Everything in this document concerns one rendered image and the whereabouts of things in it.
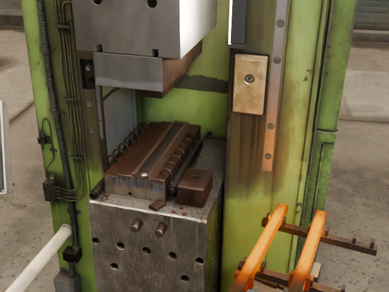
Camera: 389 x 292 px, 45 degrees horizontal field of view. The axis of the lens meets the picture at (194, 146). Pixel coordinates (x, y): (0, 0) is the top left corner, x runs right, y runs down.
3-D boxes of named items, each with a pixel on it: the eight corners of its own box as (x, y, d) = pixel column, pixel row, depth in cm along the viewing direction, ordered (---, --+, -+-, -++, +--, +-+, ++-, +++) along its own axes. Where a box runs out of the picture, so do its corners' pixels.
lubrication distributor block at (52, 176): (60, 210, 171) (55, 178, 165) (45, 207, 172) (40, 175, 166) (65, 205, 174) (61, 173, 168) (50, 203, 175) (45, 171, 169)
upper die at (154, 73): (162, 92, 127) (162, 58, 123) (95, 84, 132) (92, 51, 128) (201, 52, 163) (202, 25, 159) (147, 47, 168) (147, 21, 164)
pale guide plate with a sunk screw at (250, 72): (262, 115, 135) (267, 57, 128) (231, 112, 137) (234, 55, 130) (263, 112, 137) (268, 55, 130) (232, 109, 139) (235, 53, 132)
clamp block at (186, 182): (203, 208, 140) (204, 190, 137) (176, 204, 142) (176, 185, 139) (212, 188, 151) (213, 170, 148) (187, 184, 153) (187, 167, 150)
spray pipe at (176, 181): (174, 196, 141) (174, 188, 140) (165, 194, 142) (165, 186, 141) (202, 147, 171) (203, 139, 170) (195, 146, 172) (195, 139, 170)
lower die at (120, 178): (165, 202, 143) (164, 178, 139) (105, 192, 148) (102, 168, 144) (200, 143, 179) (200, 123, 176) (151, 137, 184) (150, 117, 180)
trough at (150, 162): (149, 179, 141) (149, 175, 140) (132, 177, 142) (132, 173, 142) (187, 125, 177) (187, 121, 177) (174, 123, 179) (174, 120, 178)
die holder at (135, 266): (203, 332, 155) (206, 221, 135) (98, 308, 163) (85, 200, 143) (235, 232, 203) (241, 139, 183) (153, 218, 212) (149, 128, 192)
